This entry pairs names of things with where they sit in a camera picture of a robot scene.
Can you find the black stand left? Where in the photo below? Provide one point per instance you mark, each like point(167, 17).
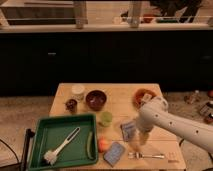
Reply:
point(28, 135)

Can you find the blue sponge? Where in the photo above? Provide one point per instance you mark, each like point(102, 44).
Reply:
point(114, 153)

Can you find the green plastic tray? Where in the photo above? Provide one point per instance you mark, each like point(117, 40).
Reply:
point(51, 132)

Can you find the white dish brush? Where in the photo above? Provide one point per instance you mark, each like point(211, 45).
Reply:
point(51, 155)

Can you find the dark purple bowl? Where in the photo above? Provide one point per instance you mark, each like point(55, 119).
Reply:
point(96, 99)

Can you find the blue grey towel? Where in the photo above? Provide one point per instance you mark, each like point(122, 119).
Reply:
point(128, 130)

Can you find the green cup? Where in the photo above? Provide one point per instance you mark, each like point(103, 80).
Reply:
point(105, 119)

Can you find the small dark brown cup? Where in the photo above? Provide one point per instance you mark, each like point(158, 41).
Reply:
point(71, 105)

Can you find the small box in orange bowl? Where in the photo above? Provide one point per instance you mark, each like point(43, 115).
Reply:
point(147, 97)

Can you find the white cup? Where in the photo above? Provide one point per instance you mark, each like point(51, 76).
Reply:
point(78, 91)

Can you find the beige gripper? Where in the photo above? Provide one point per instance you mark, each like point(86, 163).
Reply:
point(142, 138)

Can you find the silver fork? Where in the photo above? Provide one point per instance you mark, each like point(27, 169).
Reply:
point(138, 155)

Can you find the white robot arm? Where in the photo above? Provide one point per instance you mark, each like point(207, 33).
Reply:
point(155, 113)

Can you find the orange toy fruit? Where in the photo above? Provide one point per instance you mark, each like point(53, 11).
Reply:
point(103, 145)

